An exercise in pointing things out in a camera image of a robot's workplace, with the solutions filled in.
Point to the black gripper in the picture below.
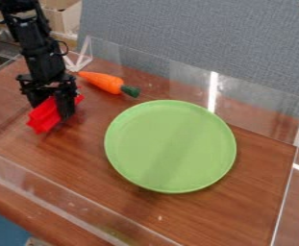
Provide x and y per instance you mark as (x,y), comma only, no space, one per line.
(47,79)

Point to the red plastic block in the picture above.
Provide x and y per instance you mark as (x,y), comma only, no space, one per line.
(45,116)

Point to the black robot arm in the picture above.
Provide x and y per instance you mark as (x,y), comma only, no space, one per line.
(29,24)

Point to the orange toy carrot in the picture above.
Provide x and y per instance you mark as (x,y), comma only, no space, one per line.
(110,83)

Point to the cardboard box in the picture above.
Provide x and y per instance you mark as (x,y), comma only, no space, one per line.
(63,13)

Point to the green round plate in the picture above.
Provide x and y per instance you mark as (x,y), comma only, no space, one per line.
(170,146)

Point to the clear acrylic corner bracket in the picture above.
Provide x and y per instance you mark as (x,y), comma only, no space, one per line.
(77,60)

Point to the clear acrylic enclosure wall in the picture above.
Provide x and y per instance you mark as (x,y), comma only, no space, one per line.
(63,193)

